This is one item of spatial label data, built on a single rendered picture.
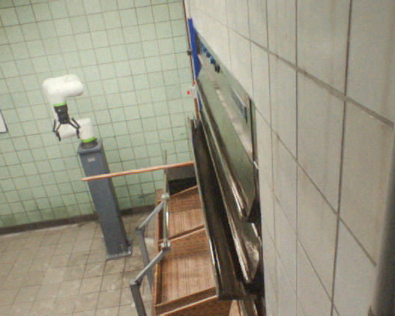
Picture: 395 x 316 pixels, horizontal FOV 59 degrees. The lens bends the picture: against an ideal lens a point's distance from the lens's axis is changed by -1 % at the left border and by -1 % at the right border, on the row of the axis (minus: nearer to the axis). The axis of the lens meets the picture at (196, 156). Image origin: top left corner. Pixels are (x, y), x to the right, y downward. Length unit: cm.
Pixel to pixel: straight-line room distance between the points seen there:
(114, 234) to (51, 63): 177
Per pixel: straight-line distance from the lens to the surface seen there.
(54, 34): 373
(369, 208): 40
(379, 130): 36
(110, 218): 355
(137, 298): 215
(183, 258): 269
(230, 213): 155
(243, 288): 133
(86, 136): 319
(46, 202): 444
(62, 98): 262
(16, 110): 404
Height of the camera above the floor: 237
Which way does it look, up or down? 26 degrees down
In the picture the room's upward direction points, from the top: 8 degrees counter-clockwise
